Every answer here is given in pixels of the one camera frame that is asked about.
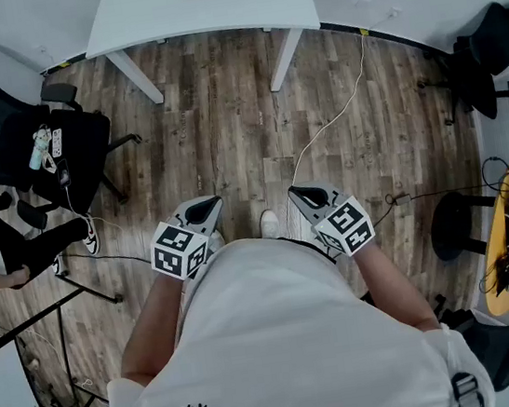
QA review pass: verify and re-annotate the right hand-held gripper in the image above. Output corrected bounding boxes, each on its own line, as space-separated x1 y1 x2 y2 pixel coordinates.
287 175 379 265

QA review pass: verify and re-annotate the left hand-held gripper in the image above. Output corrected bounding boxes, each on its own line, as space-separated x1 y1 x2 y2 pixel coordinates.
143 194 234 285

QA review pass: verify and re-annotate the person's left forearm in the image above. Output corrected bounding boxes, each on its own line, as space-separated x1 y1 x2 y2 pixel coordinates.
107 263 206 389

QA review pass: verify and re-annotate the person's right forearm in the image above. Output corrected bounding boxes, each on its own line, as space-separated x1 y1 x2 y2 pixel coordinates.
352 233 442 341

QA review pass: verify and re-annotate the person's white shoe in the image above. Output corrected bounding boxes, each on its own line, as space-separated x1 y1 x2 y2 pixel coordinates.
208 228 227 252
258 208 282 241

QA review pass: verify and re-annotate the black power adapter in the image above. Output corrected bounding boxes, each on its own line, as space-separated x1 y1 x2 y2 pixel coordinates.
384 191 415 209

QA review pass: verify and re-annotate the white table leg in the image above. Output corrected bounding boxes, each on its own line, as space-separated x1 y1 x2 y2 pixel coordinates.
104 44 166 112
261 26 313 94

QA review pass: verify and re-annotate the black round stool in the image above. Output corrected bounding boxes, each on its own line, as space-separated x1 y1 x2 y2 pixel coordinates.
423 185 506 265

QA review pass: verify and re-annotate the black phone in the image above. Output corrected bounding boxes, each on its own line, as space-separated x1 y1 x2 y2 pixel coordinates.
55 158 73 189

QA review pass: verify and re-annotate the person's white shirt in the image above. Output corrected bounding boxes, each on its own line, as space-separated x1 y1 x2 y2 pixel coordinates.
74 207 498 407

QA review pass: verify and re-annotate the white printed card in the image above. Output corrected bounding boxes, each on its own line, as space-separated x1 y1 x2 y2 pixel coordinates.
48 127 66 158

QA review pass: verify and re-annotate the pale blue bottle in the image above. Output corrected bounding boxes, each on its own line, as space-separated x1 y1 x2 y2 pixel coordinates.
24 130 54 173

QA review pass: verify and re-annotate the black mesh office chair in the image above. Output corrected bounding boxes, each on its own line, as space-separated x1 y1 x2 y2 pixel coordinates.
0 54 154 237

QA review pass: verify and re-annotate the black armless office chair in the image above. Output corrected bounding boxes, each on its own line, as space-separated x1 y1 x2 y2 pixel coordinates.
407 0 509 129

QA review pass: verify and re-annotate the black padded chair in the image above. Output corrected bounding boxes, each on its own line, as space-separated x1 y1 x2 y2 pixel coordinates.
434 284 509 400

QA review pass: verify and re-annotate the long white floor cable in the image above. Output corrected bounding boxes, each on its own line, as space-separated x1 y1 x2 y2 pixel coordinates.
261 31 392 232

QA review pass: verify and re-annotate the black metal desk frame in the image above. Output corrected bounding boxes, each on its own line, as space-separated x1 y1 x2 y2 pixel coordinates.
0 259 140 407

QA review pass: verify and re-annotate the grey harness strap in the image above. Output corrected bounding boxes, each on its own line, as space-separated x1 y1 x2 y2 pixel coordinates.
449 368 487 407

